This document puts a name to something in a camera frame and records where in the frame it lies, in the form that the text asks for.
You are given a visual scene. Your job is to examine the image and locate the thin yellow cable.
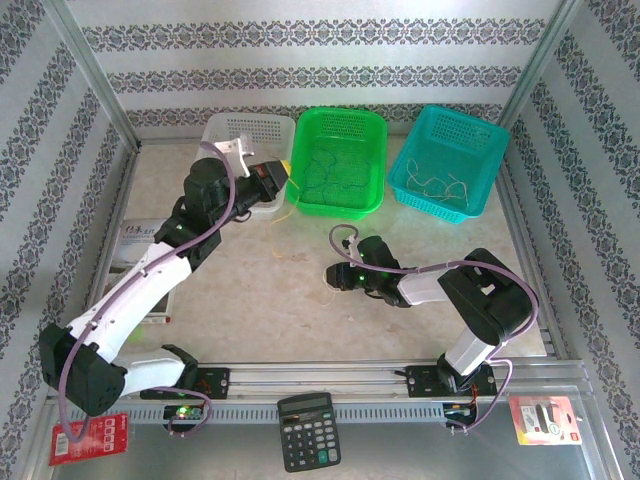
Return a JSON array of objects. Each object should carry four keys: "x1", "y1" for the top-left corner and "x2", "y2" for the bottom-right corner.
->
[{"x1": 267, "y1": 177, "x2": 302, "y2": 261}]

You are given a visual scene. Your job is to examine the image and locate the red retail card package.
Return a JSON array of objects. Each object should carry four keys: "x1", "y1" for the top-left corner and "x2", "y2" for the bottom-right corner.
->
[{"x1": 48, "y1": 412, "x2": 130, "y2": 467}]

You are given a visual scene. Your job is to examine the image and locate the aluminium table side rail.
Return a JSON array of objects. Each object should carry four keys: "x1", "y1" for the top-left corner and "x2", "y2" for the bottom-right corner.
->
[
  {"x1": 84, "y1": 142, "x2": 144, "y2": 316},
  {"x1": 494, "y1": 159, "x2": 571, "y2": 361}
]

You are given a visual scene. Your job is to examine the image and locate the pink usb drive package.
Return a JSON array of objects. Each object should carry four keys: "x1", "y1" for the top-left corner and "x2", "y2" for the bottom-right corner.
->
[{"x1": 508, "y1": 395, "x2": 584, "y2": 446}]

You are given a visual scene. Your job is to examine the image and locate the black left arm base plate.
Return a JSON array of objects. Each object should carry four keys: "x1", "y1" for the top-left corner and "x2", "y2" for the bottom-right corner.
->
[{"x1": 139, "y1": 367, "x2": 232, "y2": 401}]

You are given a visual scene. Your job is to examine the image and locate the grey printed booklet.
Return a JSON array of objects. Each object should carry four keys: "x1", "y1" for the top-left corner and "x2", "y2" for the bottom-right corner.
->
[{"x1": 104, "y1": 218, "x2": 176, "y2": 326}]

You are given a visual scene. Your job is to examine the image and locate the black desk calculator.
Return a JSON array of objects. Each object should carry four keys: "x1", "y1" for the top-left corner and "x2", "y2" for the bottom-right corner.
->
[{"x1": 277, "y1": 391, "x2": 342, "y2": 474}]

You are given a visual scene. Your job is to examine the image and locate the grey slotted cable duct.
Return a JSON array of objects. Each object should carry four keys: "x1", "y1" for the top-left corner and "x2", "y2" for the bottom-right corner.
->
[{"x1": 47, "y1": 399, "x2": 599, "y2": 426}]

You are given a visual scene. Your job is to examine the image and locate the white perforated plastic basket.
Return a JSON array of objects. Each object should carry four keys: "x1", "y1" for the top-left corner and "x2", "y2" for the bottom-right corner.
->
[{"x1": 202, "y1": 113, "x2": 296, "y2": 219}]

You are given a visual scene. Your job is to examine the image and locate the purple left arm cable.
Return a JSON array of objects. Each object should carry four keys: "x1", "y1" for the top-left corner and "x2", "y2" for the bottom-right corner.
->
[{"x1": 57, "y1": 141, "x2": 237, "y2": 444}]

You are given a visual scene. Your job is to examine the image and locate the thin blue cable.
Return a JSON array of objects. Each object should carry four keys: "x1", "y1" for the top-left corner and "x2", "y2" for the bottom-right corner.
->
[
  {"x1": 299, "y1": 151, "x2": 342, "y2": 202},
  {"x1": 319, "y1": 157, "x2": 375, "y2": 201}
]

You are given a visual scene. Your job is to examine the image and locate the green perforated plastic basket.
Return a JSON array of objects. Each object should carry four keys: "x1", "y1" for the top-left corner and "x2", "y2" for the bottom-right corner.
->
[{"x1": 285, "y1": 105, "x2": 390, "y2": 221}]

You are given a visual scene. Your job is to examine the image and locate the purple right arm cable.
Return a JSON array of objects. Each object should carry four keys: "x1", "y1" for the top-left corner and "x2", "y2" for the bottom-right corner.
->
[{"x1": 328, "y1": 224, "x2": 540, "y2": 436}]

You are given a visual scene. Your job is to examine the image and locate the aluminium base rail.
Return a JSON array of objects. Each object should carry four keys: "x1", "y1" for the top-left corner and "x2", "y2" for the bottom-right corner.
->
[{"x1": 47, "y1": 360, "x2": 594, "y2": 401}]

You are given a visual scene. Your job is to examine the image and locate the teal perforated plastic basket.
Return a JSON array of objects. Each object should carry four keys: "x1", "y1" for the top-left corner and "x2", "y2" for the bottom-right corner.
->
[{"x1": 387, "y1": 103, "x2": 511, "y2": 225}]

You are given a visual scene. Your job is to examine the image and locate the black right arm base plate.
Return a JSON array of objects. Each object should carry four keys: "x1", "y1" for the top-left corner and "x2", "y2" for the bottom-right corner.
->
[{"x1": 393, "y1": 364, "x2": 497, "y2": 400}]

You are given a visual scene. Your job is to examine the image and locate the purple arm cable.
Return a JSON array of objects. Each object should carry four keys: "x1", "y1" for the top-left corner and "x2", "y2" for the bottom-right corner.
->
[
  {"x1": 57, "y1": 141, "x2": 237, "y2": 444},
  {"x1": 328, "y1": 224, "x2": 540, "y2": 436}
]

